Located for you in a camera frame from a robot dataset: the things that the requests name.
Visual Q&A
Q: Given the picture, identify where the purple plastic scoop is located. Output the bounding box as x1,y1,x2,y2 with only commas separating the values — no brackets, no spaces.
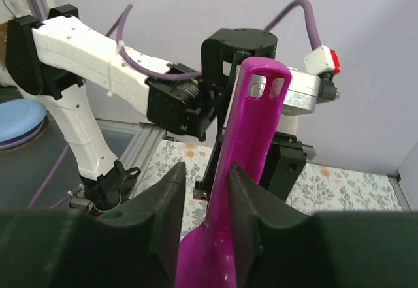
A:
174,57,292,287

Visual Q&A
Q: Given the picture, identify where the floral table mat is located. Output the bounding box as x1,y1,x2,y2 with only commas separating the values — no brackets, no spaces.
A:
137,140,402,236

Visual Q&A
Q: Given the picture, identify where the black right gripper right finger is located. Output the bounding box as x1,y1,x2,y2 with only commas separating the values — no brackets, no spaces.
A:
228,164,417,287

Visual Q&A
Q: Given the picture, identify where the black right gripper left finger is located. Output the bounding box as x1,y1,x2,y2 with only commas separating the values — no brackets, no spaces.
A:
1,162,186,287

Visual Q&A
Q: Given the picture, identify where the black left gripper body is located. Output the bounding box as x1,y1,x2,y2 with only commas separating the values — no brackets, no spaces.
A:
194,28,316,200

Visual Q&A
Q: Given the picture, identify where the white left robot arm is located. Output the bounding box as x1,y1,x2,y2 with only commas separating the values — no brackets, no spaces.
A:
6,5,278,216

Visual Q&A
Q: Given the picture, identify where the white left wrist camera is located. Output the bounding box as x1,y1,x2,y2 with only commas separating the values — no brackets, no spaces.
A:
303,44,342,99

